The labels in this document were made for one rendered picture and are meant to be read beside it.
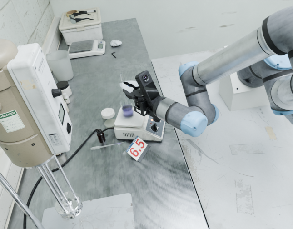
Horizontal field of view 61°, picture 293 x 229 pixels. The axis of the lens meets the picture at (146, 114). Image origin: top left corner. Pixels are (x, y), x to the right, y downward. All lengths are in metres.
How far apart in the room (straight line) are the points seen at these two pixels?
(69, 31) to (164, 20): 0.89
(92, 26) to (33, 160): 1.52
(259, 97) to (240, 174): 0.40
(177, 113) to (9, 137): 0.46
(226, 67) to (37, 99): 0.49
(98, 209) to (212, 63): 0.59
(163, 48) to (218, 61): 1.80
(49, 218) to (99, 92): 0.71
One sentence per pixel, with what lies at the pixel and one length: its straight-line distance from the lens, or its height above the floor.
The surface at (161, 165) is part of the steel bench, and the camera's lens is 0.96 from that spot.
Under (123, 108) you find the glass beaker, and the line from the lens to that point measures 1.00.
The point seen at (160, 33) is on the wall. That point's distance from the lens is 2.44.
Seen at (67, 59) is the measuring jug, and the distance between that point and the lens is 1.50.
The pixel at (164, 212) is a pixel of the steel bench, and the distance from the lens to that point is 0.86.
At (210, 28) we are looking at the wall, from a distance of 2.57.
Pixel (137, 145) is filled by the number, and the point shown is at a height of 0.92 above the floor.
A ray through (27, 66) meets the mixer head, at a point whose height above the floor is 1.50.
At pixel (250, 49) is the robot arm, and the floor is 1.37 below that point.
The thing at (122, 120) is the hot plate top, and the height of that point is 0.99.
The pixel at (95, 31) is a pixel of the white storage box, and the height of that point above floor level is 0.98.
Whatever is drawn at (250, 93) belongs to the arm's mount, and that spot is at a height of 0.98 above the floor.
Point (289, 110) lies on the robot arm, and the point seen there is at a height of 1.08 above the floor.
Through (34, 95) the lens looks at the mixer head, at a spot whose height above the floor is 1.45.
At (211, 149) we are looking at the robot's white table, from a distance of 1.02.
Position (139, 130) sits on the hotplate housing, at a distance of 1.00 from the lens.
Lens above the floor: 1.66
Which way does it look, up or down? 40 degrees down
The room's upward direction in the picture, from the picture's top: 7 degrees counter-clockwise
